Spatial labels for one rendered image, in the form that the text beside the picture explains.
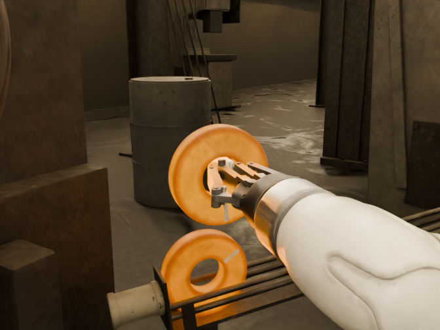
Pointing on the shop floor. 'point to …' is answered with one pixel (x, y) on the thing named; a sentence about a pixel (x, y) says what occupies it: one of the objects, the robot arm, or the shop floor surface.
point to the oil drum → (164, 130)
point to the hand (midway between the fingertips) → (220, 165)
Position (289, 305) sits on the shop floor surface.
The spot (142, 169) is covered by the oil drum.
